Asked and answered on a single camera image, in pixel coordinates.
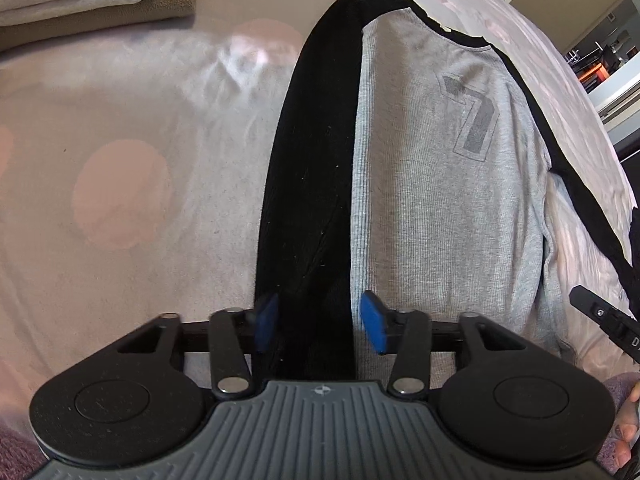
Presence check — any grey black raglan shirt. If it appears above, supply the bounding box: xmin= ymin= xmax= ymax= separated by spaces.
xmin=255 ymin=0 xmax=639 ymax=380

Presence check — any person's right hand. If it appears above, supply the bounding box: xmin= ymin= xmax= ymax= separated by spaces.
xmin=612 ymin=382 xmax=640 ymax=471

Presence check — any pink dotted bed sheet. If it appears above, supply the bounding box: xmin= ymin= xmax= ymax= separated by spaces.
xmin=1 ymin=0 xmax=634 ymax=434

